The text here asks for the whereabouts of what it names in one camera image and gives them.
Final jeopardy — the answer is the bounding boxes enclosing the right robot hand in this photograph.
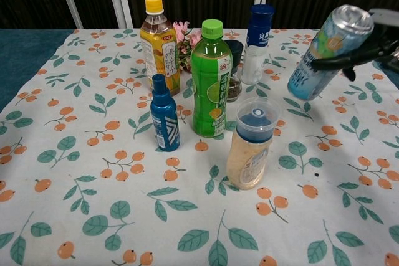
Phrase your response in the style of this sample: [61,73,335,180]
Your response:
[311,8,399,82]

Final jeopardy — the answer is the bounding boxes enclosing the silver drink can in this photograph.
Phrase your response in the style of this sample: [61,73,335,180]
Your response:
[287,4,375,102]

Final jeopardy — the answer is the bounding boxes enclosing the blue-capped salt shaker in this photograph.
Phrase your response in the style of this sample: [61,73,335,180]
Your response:
[241,4,276,85]

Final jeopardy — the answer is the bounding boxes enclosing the black-capped pepper grinder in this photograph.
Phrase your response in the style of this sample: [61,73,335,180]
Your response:
[224,40,244,103]

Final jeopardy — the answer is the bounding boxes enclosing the clear-capped seasoning jar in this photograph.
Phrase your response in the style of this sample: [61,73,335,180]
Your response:
[226,97,282,192]

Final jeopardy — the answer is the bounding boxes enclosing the green-capped green drink bottle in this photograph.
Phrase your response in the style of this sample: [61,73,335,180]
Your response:
[190,19,233,138]

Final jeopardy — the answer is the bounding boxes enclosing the pink flower bouquet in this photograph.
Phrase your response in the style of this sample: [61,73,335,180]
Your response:
[173,20,203,75]

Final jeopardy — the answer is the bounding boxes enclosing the yellow-capped tea bottle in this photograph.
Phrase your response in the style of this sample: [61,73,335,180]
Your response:
[139,0,181,97]

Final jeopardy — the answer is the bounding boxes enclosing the small blue spray bottle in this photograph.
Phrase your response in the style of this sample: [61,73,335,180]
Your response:
[150,73,181,153]

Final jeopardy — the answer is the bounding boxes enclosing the floral print tablecloth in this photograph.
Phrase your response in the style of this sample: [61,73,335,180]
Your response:
[0,28,399,266]

